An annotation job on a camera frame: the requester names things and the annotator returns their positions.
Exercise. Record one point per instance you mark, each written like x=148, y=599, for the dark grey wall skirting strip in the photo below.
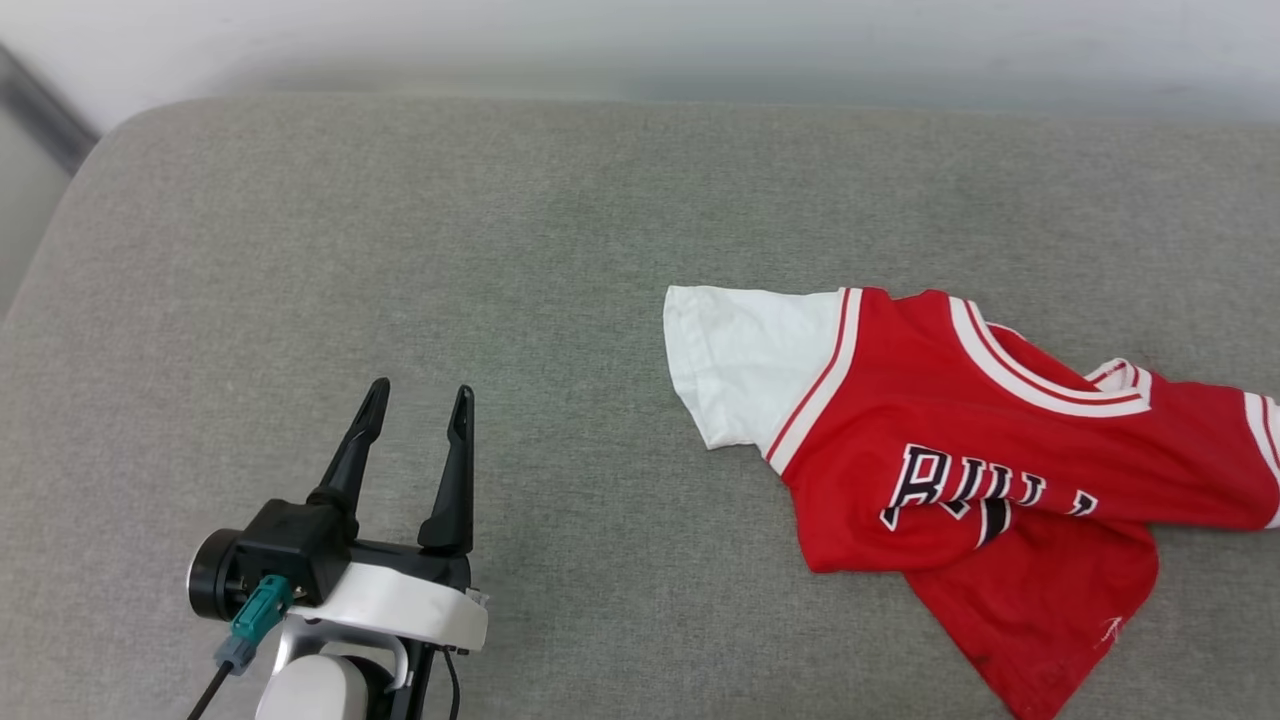
x=45, y=105

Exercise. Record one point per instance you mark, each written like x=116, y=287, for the red jersey with white sleeves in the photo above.
x=900, y=420

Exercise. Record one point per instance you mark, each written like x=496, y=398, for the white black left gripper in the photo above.
x=400, y=605

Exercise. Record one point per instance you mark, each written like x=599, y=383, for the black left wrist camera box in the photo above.
x=290, y=545

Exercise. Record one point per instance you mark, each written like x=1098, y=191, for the grey fabric sofa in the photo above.
x=500, y=250

